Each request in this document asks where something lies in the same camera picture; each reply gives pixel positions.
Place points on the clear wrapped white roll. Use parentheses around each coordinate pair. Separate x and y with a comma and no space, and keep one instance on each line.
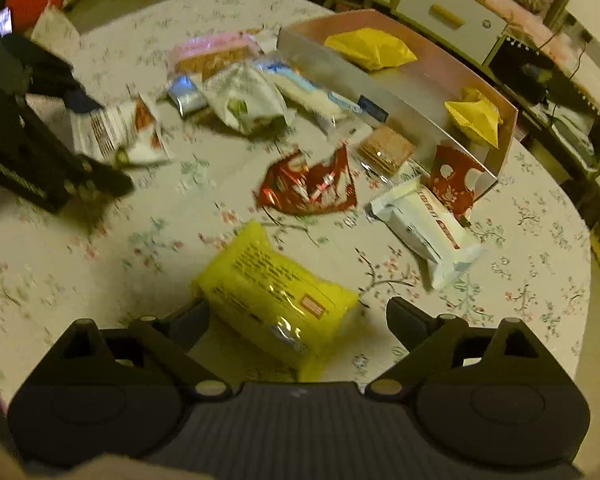
(310,92)

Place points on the white green snack packet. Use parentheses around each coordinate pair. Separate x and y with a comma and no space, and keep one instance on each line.
(245,100)

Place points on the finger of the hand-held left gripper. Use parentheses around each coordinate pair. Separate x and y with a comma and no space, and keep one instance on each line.
(105,180)
(85,101)

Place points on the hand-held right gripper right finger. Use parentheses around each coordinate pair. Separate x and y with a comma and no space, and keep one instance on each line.
(405,322)

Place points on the red white dotted packet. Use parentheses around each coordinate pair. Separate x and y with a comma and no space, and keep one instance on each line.
(450,180)

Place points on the red snack packet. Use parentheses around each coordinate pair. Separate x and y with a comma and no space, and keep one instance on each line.
(305,187)

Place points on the clear cracker packet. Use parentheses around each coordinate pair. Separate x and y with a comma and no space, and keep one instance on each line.
(385,152)

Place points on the pink snack packet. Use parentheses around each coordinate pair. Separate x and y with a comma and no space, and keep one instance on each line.
(205,52)

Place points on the pink lace cloth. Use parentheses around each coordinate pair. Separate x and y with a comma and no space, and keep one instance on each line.
(555,25)

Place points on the white snack bar packet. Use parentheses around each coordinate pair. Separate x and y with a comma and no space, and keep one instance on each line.
(430,230)

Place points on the floral tablecloth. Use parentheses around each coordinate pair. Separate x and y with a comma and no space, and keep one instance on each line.
(130,240)

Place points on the white brown snack packet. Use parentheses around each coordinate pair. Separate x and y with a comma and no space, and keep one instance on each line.
(125,132)

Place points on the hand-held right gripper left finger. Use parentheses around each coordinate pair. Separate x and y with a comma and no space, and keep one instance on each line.
(192,322)

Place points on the large yellow snack packet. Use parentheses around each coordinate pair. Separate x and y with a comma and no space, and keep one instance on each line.
(275,300)

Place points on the cardboard box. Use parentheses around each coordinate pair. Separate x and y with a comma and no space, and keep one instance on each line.
(430,85)

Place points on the blue silver snack packet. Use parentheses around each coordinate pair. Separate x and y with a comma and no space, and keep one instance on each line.
(185,94)

